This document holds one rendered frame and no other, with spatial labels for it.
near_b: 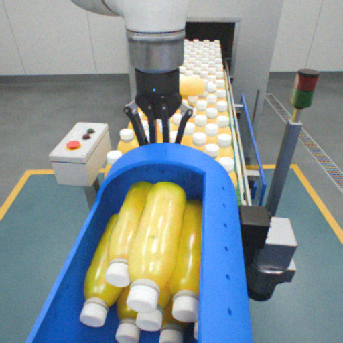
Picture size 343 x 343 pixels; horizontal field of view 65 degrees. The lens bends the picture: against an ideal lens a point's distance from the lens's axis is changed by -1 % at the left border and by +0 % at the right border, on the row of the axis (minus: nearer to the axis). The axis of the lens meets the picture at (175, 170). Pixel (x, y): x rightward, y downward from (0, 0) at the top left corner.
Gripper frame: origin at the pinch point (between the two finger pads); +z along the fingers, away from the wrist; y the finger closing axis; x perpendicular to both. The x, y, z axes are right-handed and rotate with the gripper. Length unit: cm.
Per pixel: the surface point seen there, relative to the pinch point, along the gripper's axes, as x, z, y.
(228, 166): -10.0, 5.9, -15.1
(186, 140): -28.1, 9.5, -3.5
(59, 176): -10.4, 13.0, 30.7
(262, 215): -4.0, 15.9, -24.5
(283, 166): -36, 23, -38
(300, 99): -35, -2, -37
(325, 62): -446, 88, -206
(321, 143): -225, 117, -139
